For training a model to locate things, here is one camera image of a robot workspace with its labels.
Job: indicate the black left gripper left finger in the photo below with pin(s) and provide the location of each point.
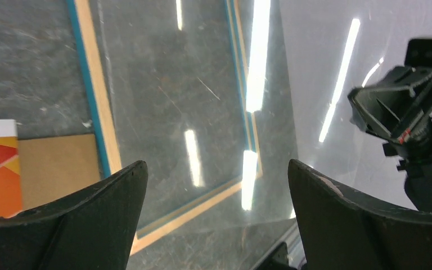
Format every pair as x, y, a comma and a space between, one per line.
93, 228

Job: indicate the wooden picture frame teal edge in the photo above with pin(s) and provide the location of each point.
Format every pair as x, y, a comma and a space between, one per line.
100, 111

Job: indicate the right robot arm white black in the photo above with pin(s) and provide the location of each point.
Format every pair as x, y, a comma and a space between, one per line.
418, 187

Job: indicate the clear acrylic sheet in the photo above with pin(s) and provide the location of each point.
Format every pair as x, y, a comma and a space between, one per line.
304, 58

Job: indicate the brown cardboard backing board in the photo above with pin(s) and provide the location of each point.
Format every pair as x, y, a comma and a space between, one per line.
54, 167

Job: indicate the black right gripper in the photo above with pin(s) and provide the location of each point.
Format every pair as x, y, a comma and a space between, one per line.
398, 110

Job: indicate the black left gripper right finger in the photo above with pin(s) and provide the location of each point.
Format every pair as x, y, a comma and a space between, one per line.
343, 228

